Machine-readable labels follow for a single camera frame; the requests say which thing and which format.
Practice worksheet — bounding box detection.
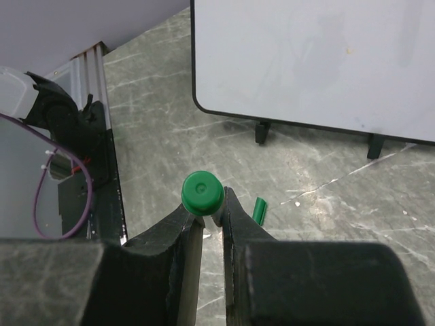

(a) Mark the white whiteboard with black frame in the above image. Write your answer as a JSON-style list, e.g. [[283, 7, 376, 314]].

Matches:
[[190, 1, 434, 158]]

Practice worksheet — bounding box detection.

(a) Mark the green marker cap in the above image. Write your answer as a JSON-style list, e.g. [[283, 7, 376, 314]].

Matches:
[[252, 197, 267, 226]]

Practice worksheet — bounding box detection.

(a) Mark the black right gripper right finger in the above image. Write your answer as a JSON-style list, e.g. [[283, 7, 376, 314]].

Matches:
[[222, 188, 425, 325]]

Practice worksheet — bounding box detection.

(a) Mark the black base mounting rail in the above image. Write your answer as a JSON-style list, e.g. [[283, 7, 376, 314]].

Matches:
[[50, 94, 128, 245]]

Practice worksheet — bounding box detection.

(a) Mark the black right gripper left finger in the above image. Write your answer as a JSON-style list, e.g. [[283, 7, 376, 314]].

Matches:
[[81, 205, 204, 325]]

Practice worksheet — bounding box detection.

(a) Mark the white marker pen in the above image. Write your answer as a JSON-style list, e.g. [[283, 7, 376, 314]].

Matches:
[[181, 170, 225, 234]]

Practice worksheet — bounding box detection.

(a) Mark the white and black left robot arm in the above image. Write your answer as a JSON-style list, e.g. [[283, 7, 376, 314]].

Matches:
[[1, 67, 78, 130]]

